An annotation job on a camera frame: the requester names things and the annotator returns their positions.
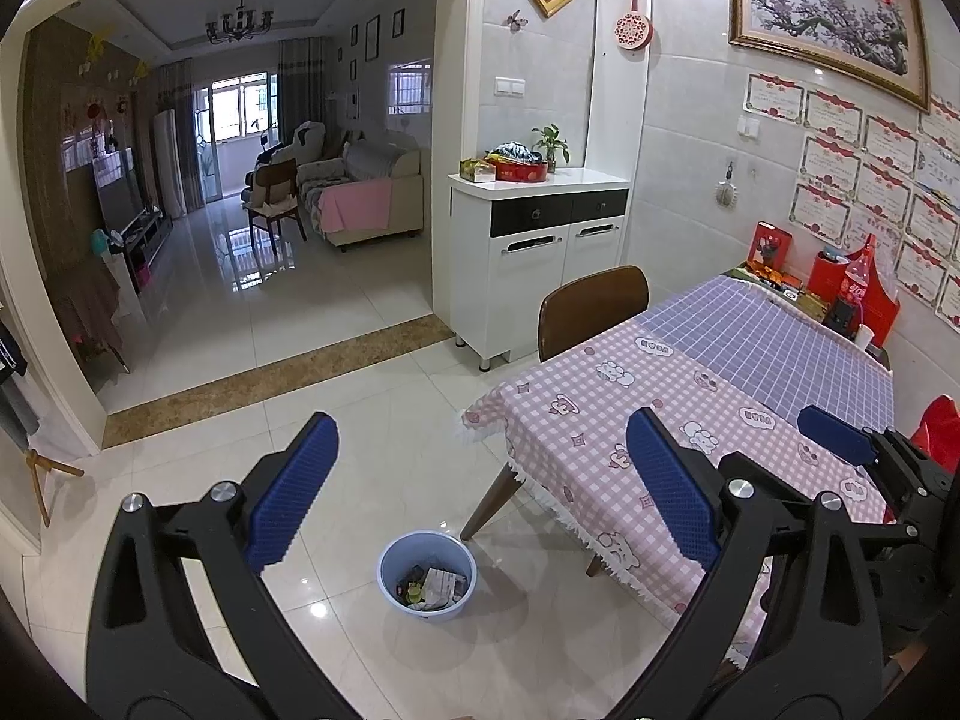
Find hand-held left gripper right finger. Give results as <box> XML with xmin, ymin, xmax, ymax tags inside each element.
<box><xmin>622</xmin><ymin>406</ymin><xmax>887</xmax><ymax>720</ymax></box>

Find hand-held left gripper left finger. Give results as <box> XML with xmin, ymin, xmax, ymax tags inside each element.
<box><xmin>84</xmin><ymin>412</ymin><xmax>353</xmax><ymax>720</ymax></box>

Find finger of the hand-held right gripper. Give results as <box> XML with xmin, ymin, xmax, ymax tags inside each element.
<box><xmin>718</xmin><ymin>452</ymin><xmax>913</xmax><ymax>550</ymax></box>
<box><xmin>797</xmin><ymin>405</ymin><xmax>875</xmax><ymax>466</ymax></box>

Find blue plastic basin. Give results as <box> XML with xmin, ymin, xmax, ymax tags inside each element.
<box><xmin>376</xmin><ymin>531</ymin><xmax>478</xmax><ymax>622</ymax></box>

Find magazine paper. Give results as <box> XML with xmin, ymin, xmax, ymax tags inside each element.
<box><xmin>415</xmin><ymin>566</ymin><xmax>467</xmax><ymax>611</ymax></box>

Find person's right forearm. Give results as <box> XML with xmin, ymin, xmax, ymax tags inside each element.
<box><xmin>889</xmin><ymin>645</ymin><xmax>923</xmax><ymax>691</ymax></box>

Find pink checked tablecloth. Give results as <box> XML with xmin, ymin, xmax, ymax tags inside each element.
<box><xmin>461</xmin><ymin>315</ymin><xmax>893</xmax><ymax>668</ymax></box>

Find red plastic chair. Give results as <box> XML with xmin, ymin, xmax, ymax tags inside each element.
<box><xmin>909</xmin><ymin>395</ymin><xmax>960</xmax><ymax>475</ymax></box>

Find purple grid tablecloth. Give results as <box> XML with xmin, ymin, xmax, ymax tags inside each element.
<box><xmin>634</xmin><ymin>274</ymin><xmax>895</xmax><ymax>428</ymax></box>

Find red gift bags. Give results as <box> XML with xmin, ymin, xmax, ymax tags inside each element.
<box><xmin>810</xmin><ymin>234</ymin><xmax>901</xmax><ymax>350</ymax></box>

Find yellow green flat boxes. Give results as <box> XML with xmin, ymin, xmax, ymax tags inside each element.
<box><xmin>726</xmin><ymin>262</ymin><xmax>830</xmax><ymax>316</ymax></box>

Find cola bottle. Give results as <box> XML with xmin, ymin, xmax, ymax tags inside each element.
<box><xmin>841</xmin><ymin>247</ymin><xmax>877</xmax><ymax>308</ymax></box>

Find wooden dining table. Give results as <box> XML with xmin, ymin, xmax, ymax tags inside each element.
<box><xmin>460</xmin><ymin>465</ymin><xmax>610</xmax><ymax>578</ymax></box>

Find brown wooden chair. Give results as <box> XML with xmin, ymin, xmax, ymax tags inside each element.
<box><xmin>537</xmin><ymin>265</ymin><xmax>650</xmax><ymax>362</ymax></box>

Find red gift box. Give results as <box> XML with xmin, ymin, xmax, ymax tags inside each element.
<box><xmin>752</xmin><ymin>222</ymin><xmax>794</xmax><ymax>271</ymax></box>

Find wooden rack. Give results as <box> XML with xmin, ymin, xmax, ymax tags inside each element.
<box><xmin>22</xmin><ymin>448</ymin><xmax>85</xmax><ymax>527</ymax></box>

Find white sideboard cabinet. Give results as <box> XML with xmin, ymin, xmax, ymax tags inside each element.
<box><xmin>448</xmin><ymin>169</ymin><xmax>631</xmax><ymax>374</ymax></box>

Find brown cloth covered table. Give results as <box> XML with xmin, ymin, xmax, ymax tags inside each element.
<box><xmin>64</xmin><ymin>259</ymin><xmax>128</xmax><ymax>376</ymax></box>

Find television stand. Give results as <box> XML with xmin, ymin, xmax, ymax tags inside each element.
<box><xmin>105</xmin><ymin>210</ymin><xmax>173</xmax><ymax>293</ymax></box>

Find pink blanket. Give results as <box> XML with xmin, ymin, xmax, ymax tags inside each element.
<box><xmin>319</xmin><ymin>181</ymin><xmax>392</xmax><ymax>236</ymax></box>

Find dark hanging clothing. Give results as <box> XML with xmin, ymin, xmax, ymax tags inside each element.
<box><xmin>0</xmin><ymin>322</ymin><xmax>38</xmax><ymax>436</ymax></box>

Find dark wooden living room chair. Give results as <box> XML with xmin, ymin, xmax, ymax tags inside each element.
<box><xmin>246</xmin><ymin>159</ymin><xmax>308</xmax><ymax>252</ymax></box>

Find beige sofa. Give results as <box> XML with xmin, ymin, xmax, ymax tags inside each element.
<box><xmin>296</xmin><ymin>141</ymin><xmax>422</xmax><ymax>252</ymax></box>

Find flat television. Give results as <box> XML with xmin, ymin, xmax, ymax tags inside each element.
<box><xmin>94</xmin><ymin>157</ymin><xmax>147</xmax><ymax>233</ymax></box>

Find white standing air conditioner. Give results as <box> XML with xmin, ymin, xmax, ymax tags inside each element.
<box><xmin>152</xmin><ymin>109</ymin><xmax>187</xmax><ymax>220</ymax></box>

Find red round tin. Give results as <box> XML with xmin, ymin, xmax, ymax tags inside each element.
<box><xmin>487</xmin><ymin>157</ymin><xmax>548</xmax><ymax>184</ymax></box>

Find grey armchair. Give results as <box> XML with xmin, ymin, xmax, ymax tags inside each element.
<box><xmin>292</xmin><ymin>120</ymin><xmax>327</xmax><ymax>162</ymax></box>

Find grey curtain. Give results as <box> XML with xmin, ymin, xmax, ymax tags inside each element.
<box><xmin>176</xmin><ymin>64</ymin><xmax>205</xmax><ymax>211</ymax></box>
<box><xmin>277</xmin><ymin>36</ymin><xmax>331</xmax><ymax>151</ymax></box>

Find green potted plant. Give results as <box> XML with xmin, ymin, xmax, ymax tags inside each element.
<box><xmin>531</xmin><ymin>124</ymin><xmax>571</xmax><ymax>172</ymax></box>

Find balcony window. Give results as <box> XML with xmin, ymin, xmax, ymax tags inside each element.
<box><xmin>210</xmin><ymin>73</ymin><xmax>275</xmax><ymax>143</ymax></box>

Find white tall panel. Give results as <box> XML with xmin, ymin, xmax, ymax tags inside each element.
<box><xmin>583</xmin><ymin>0</ymin><xmax>653</xmax><ymax>175</ymax></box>

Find plum blossom framed painting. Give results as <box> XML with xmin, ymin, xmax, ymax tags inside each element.
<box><xmin>729</xmin><ymin>0</ymin><xmax>931</xmax><ymax>113</ymax></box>

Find round pink hanging ornament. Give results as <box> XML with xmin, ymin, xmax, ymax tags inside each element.
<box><xmin>613</xmin><ymin>0</ymin><xmax>653</xmax><ymax>52</ymax></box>

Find black chandelier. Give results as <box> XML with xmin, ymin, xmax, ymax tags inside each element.
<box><xmin>206</xmin><ymin>0</ymin><xmax>275</xmax><ymax>44</ymax></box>

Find group of wall certificates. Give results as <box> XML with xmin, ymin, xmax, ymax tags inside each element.
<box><xmin>742</xmin><ymin>71</ymin><xmax>960</xmax><ymax>335</ymax></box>

